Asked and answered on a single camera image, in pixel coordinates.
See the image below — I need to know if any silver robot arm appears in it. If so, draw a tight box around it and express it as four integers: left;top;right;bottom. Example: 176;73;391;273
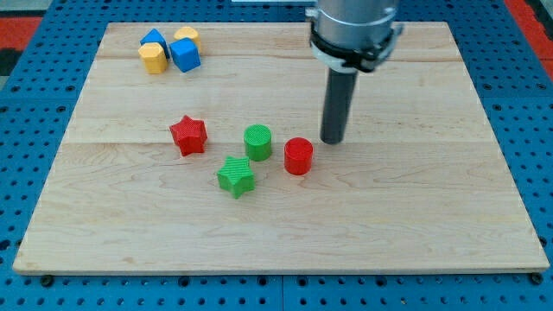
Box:
306;0;403;73

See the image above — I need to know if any wooden board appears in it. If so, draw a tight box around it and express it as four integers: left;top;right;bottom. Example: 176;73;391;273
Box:
13;22;550;276

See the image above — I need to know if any red cylinder block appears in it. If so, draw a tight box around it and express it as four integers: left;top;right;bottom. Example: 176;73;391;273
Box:
284;137;314;175

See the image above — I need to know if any green cylinder block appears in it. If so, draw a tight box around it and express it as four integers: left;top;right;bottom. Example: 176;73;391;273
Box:
244;124;272;162

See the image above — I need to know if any green star block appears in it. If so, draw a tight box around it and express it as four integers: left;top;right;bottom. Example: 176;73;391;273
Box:
217;156;256;199

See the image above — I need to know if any red star block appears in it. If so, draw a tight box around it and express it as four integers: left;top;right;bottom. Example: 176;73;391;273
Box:
169;115;207;156

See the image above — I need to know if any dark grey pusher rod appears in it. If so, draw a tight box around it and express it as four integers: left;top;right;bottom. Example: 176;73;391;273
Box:
320;69;358;145

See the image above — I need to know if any blue cube block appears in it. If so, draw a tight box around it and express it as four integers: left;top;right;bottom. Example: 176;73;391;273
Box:
169;38;201;73

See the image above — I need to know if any yellow heart block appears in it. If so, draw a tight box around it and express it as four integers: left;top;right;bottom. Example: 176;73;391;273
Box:
173;26;202;53

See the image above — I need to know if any yellow hexagon block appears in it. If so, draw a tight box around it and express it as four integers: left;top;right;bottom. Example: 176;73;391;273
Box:
138;42;168;74

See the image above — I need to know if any blue triangle block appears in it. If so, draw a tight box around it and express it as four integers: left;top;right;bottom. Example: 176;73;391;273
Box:
140;29;170;59

